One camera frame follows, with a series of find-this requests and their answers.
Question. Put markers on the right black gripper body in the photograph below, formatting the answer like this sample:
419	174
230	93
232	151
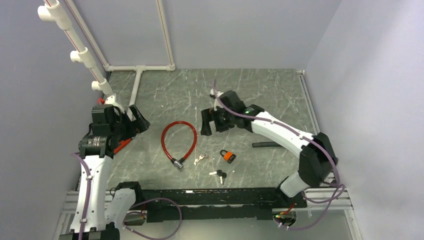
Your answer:
223	119

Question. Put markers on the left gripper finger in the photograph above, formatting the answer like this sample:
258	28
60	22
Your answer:
139	123
112	103

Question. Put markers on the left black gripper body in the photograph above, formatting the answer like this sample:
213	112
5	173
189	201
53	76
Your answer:
124	128

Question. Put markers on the red cable lock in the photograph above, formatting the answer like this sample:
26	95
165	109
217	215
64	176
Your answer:
178	163

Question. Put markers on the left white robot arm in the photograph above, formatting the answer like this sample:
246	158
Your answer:
93	220

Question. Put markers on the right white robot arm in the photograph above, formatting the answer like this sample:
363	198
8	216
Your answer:
314	151

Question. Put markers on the orange padlock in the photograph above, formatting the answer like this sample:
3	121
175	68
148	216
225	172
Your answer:
228	156

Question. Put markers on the black-headed keys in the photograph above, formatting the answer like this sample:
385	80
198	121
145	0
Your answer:
221	174

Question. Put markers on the red-handled adjustable wrench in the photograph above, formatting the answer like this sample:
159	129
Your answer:
121	145

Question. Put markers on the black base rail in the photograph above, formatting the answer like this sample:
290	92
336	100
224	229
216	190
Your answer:
210	203

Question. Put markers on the white PVC pipe frame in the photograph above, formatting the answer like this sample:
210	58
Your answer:
53	11

